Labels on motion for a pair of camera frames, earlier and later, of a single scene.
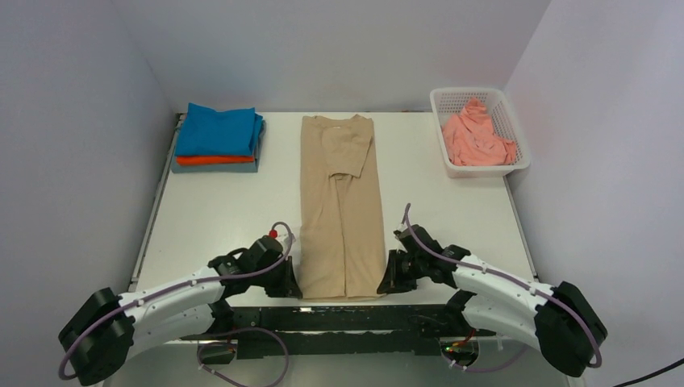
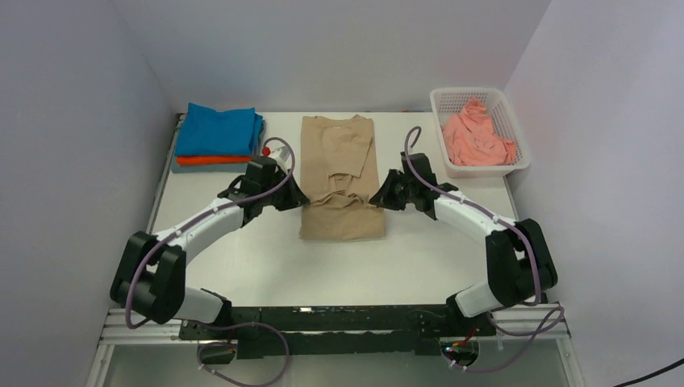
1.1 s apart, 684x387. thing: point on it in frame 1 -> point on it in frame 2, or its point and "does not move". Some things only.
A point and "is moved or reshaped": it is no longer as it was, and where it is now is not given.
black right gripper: x=393 y=281 -> x=384 y=197
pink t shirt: x=470 y=139 does not move
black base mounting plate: x=260 y=332 does not move
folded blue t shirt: x=229 y=131 does not move
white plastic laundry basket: x=480 y=134 does not move
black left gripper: x=288 y=286 -> x=295 y=197
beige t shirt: x=339 y=215 is moved or reshaped
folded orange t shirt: x=191 y=160 does not move
